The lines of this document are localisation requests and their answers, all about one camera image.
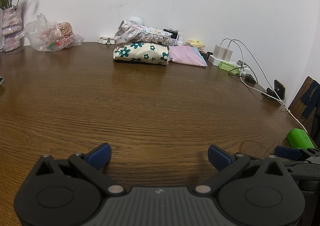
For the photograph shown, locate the folded plain pink cloth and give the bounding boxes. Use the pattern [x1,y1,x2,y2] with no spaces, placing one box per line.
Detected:
[168,45,204,68]

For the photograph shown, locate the wooden chair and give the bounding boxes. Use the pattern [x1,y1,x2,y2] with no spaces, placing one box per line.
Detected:
[287,76,320,141]

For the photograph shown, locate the white cable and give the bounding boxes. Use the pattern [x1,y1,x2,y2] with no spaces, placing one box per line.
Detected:
[240,66,310,134]

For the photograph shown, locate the folded blue cloth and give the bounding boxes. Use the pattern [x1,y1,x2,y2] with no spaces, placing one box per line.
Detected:
[192,47,208,67]

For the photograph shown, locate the white power strip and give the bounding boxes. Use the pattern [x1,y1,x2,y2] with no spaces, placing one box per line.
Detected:
[208,55,250,71]

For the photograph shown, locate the yellow snack box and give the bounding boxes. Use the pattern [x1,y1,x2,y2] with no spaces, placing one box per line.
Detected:
[186,40,206,50]

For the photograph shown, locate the bright green mat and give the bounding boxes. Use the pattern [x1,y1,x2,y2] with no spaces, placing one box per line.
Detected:
[286,128,315,150]

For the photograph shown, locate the white round robot toy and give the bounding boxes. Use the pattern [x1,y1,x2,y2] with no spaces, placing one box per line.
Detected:
[127,17,145,26]

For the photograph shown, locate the cream green-flowered clothes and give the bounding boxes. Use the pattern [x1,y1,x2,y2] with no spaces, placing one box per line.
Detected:
[113,41,170,66]

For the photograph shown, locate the grey charger cable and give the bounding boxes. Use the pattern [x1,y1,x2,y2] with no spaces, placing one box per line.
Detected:
[221,38,283,101]

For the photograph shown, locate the pink floral clothes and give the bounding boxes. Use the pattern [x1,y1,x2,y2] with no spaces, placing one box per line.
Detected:
[114,20,173,46]

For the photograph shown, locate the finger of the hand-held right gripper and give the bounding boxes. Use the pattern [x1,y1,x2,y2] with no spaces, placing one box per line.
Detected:
[274,146,320,161]
[282,160,313,173]

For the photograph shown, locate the clear plastic snack bag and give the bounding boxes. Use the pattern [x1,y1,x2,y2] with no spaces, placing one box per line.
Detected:
[15,13,84,52]

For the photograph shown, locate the white charger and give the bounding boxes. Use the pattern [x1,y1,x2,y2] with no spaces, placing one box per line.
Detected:
[222,47,234,63]
[214,45,224,60]

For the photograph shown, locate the dark blue cloth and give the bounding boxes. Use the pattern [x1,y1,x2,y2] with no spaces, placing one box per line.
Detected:
[300,80,320,119]

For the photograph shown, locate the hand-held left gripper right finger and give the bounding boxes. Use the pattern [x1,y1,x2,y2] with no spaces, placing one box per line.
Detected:
[194,144,285,194]

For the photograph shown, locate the black clip mount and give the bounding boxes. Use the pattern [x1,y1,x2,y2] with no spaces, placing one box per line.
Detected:
[261,88,282,103]

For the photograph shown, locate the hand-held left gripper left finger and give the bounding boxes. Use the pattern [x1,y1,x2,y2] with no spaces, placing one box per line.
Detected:
[35,143,125,194]

